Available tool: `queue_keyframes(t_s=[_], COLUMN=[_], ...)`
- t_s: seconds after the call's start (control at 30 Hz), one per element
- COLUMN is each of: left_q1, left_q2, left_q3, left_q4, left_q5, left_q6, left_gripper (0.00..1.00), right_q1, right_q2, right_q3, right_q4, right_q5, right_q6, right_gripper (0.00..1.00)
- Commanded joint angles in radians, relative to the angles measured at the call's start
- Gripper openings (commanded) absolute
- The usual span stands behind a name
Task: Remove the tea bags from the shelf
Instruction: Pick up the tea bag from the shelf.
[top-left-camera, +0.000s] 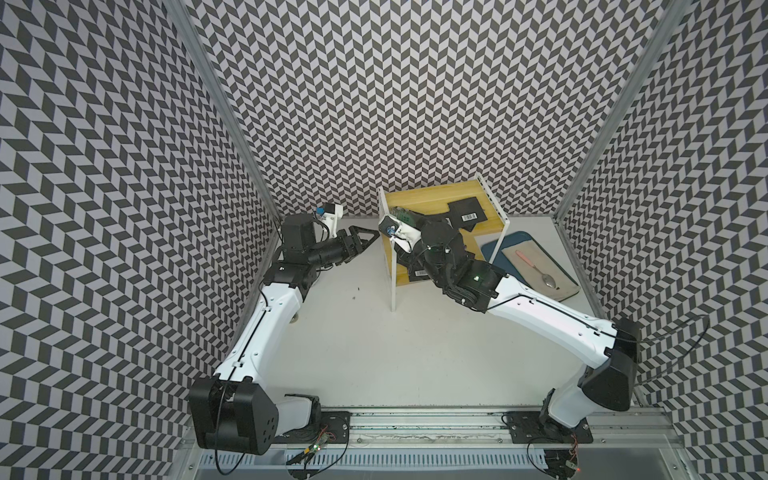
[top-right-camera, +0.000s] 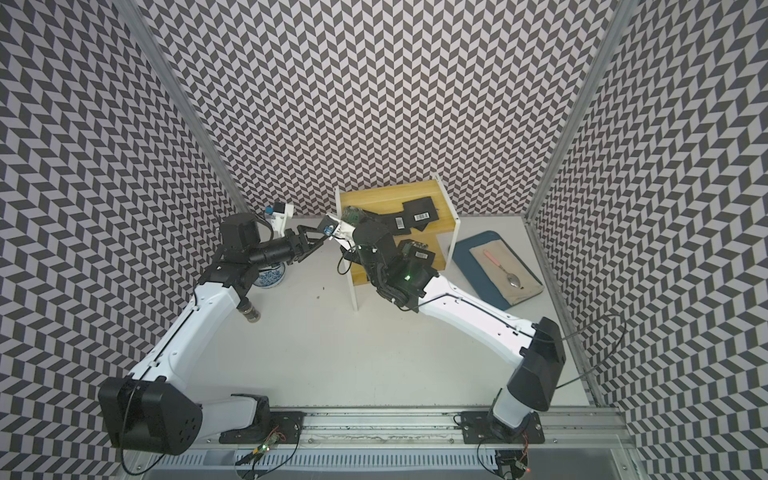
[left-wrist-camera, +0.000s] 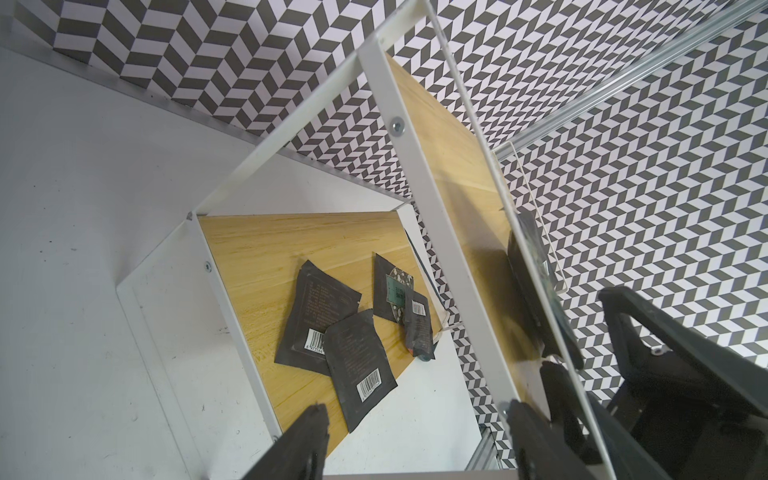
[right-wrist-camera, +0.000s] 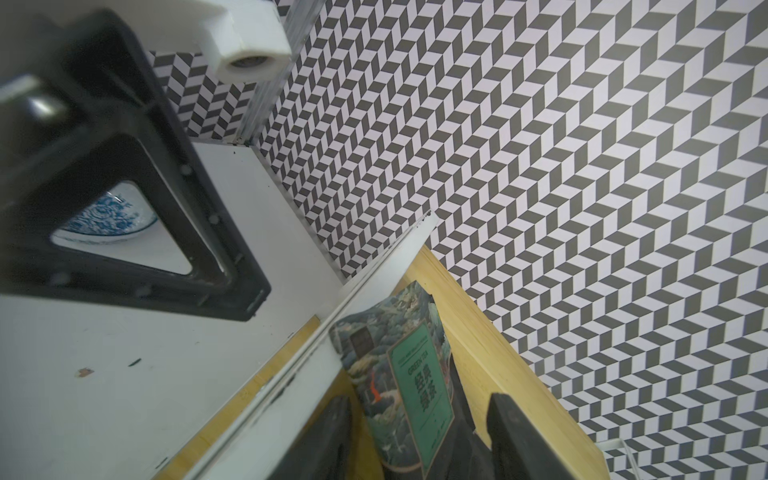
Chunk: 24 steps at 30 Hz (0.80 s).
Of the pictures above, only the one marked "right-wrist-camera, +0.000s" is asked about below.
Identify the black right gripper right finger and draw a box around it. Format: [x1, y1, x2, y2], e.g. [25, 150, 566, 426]
[486, 393, 575, 480]

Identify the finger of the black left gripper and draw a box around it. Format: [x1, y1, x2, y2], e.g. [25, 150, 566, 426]
[1, 10, 271, 321]

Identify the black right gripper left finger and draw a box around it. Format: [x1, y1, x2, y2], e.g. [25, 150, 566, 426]
[268, 395, 353, 480]

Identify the green label tea bag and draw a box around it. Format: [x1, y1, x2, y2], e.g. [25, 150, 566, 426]
[330, 282, 466, 479]

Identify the blue patterned ceramic bowl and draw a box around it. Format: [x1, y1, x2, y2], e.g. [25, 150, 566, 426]
[52, 182, 159, 245]

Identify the wooden shelf white frame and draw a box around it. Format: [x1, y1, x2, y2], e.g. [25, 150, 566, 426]
[188, 214, 608, 479]

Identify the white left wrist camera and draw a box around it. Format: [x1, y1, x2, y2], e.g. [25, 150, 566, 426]
[35, 0, 293, 85]

